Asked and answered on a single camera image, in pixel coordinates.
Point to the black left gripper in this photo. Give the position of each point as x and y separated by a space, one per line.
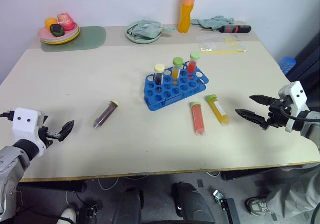
45 140

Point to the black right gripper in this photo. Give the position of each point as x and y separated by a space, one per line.
276 116

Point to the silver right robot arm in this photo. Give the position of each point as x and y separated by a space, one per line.
311 131

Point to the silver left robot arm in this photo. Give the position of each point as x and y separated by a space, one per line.
10 169

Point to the yellow tube green cap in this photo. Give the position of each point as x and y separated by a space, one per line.
218 111

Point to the purple tube cream cap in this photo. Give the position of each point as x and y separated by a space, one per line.
105 115

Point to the red tube green cap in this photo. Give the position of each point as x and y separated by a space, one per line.
198 120
193 64

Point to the blue test tube rack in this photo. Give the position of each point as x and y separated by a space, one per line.
172 93

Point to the orange tube green cap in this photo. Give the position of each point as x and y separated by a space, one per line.
176 70

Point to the purple tube yellow cap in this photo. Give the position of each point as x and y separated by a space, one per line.
159 76

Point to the blue ribbed container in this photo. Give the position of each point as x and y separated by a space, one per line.
287 64

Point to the yellow strip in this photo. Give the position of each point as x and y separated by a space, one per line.
225 51

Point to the dark fabric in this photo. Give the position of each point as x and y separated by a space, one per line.
307 58

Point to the clear plastic bag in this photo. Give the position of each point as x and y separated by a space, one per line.
215 42

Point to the black and red tool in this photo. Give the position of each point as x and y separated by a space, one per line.
235 29

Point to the white shoe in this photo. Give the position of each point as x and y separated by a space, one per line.
67 216

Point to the yellow plate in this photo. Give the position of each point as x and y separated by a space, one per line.
65 41

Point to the green placemat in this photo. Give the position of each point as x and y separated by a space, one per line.
90 39

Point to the grey trouser leg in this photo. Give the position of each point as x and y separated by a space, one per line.
292 194

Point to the metal caster wheel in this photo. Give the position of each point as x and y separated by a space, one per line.
218 196

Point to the crumpled green cloth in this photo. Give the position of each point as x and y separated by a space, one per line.
215 21

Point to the pink plate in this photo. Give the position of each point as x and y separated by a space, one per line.
47 34

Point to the grey sneaker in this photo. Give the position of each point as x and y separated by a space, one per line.
257 206

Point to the dark rounded shape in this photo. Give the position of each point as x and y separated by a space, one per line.
130 206
192 204

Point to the dark green toy fruit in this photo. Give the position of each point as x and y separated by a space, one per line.
57 30

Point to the pink toy fruit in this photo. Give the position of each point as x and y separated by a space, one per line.
66 21

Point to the orange toy fruit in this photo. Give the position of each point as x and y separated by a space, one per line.
50 22

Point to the orange drink bottle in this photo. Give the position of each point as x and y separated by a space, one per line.
186 16

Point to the pale green plate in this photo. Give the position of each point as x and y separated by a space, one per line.
143 40

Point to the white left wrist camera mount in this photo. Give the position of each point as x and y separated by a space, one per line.
25 126

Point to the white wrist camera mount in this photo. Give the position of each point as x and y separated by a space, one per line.
297 96
25 126

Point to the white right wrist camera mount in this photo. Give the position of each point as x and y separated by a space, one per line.
297 96

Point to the black table frame beam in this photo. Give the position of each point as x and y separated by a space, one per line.
250 175
52 186

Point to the black stand frame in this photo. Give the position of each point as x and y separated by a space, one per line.
231 210

